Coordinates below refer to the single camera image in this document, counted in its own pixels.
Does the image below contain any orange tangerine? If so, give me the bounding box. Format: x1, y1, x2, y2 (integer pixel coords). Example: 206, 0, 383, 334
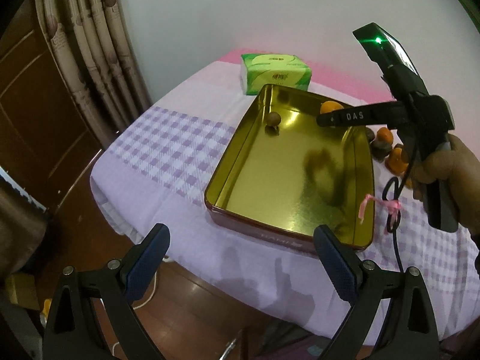
376, 127, 394, 145

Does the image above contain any yellow orange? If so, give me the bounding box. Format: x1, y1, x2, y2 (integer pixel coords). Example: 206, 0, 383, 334
320, 100, 343, 115
385, 146, 408, 176

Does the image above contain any brown longan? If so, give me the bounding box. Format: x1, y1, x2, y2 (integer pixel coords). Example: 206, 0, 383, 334
265, 111, 281, 128

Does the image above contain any person's right hand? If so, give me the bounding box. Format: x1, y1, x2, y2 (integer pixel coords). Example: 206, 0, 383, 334
411, 134, 479, 235

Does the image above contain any brown patterned sofa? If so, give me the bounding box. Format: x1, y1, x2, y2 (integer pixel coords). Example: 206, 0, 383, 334
0, 179, 47, 277

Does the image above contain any gold red toffee tin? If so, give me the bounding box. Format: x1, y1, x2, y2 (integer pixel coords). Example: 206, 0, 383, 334
204, 85, 375, 254

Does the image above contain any brown wooden door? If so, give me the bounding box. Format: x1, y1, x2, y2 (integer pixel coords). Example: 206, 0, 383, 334
1, 0, 101, 211

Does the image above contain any green tissue pack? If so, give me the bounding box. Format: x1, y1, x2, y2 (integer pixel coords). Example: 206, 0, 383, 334
241, 53, 312, 95

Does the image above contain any beige patterned curtain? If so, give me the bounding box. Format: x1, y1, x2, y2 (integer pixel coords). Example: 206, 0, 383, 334
35, 0, 151, 148

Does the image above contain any white power strip with cord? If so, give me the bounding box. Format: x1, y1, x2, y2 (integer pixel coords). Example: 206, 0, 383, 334
111, 272, 158, 355

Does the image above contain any black cable with pink tie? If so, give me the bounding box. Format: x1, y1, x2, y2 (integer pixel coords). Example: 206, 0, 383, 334
381, 134, 419, 275

